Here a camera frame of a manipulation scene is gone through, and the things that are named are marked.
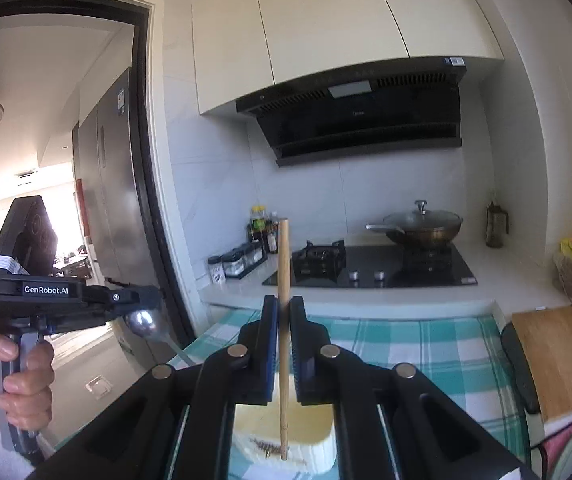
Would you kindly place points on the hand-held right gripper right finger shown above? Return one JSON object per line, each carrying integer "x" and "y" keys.
{"x": 298, "y": 345}

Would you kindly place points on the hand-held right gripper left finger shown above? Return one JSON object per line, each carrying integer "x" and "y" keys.
{"x": 268, "y": 340}

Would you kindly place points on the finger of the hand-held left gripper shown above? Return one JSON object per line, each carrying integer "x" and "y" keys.
{"x": 131, "y": 297}

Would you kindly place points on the metal spoon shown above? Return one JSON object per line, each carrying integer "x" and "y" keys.
{"x": 141, "y": 325}

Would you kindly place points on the cream ribbed utensil holder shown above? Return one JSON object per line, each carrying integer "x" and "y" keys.
{"x": 306, "y": 425}

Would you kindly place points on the wooden chopstick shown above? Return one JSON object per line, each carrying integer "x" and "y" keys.
{"x": 283, "y": 260}

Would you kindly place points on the person's left hand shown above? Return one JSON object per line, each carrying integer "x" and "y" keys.
{"x": 31, "y": 385}

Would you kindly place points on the dining table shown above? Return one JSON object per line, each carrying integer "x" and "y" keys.
{"x": 71, "y": 262}

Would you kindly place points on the black spice rack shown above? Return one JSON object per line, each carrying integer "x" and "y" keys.
{"x": 256, "y": 267}

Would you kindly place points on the white labelled spice jar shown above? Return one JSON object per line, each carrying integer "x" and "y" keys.
{"x": 217, "y": 272}

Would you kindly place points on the glass spice jar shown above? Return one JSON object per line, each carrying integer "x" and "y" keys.
{"x": 233, "y": 262}
{"x": 248, "y": 256}

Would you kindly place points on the small white floor fixture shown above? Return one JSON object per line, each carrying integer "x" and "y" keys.
{"x": 98, "y": 384}

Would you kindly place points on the dark soy sauce bottle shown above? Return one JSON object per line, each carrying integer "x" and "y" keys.
{"x": 271, "y": 240}

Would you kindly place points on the black gas cooktop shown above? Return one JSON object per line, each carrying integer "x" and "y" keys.
{"x": 366, "y": 260}

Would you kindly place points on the grey refrigerator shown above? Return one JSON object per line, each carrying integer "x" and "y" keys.
{"x": 111, "y": 185}

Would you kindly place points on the green checked tablecloth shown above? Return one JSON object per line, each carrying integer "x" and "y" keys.
{"x": 416, "y": 345}

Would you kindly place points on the yellow cap sauce bottle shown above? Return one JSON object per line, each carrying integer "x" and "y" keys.
{"x": 260, "y": 220}

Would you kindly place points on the dark wok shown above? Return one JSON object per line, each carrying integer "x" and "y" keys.
{"x": 431, "y": 235}

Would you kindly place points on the glass wok lid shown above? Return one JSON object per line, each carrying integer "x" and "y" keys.
{"x": 418, "y": 219}

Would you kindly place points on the glass teapot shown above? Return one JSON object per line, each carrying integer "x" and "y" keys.
{"x": 495, "y": 225}

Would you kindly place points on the black range hood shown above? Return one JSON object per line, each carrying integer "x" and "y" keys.
{"x": 356, "y": 120}

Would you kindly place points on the wooden cutting board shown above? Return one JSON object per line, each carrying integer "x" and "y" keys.
{"x": 561, "y": 360}

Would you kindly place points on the cream upper cabinet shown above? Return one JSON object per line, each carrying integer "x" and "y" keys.
{"x": 341, "y": 20}

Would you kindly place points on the black door frame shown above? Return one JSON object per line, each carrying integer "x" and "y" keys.
{"x": 153, "y": 170}

